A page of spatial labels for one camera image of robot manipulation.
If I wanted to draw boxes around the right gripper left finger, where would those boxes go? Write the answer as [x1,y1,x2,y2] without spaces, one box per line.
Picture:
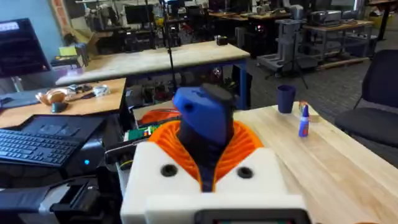
[120,119,208,224]

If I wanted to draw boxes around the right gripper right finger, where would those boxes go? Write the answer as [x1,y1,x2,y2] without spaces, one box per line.
[213,120,289,196]

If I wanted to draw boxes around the blue electric screwdriver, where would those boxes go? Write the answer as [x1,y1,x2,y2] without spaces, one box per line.
[172,83,238,192]

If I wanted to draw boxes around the green board with blocks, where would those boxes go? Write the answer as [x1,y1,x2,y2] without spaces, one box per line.
[123,124,162,142]

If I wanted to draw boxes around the orange tub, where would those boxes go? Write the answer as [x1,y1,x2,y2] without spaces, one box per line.
[138,108,182,126]

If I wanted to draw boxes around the black computer box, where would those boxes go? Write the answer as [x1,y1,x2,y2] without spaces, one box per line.
[61,136,107,179]

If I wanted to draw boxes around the blue glue bottle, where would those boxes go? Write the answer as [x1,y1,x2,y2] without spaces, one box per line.
[298,104,311,138]

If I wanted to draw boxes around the small colourful box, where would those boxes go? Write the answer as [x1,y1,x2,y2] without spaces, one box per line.
[298,100,320,123]

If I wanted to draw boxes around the dark blue cup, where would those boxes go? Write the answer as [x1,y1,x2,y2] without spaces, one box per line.
[276,85,297,114]

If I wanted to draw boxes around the wooden desk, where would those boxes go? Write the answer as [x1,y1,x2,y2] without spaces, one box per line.
[0,77,127,129]

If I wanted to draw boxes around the black laptop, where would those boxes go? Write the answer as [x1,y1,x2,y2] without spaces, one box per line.
[17,114,106,142]

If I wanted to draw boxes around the black computer mouse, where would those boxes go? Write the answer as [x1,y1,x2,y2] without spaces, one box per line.
[50,101,70,114]

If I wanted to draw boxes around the black keyboard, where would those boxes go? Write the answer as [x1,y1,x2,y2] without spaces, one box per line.
[0,128,81,168]

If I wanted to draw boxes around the brown headphones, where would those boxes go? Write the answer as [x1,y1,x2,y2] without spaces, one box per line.
[35,88,68,106]

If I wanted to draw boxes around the black tripod stand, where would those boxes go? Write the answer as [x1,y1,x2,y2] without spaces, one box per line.
[160,0,178,91]

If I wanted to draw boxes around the grey machine stand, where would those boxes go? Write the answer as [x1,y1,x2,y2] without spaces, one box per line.
[256,18,318,75]

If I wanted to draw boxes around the black office chair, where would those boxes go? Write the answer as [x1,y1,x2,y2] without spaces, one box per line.
[334,49,398,169]

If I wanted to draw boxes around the wooden table with metal legs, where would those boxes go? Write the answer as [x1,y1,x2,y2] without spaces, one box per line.
[302,19,375,62]

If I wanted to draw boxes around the black monitor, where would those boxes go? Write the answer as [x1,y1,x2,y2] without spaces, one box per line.
[0,17,52,79]

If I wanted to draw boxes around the workbench with blue frame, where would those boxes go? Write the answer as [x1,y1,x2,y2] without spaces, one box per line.
[55,40,251,111]

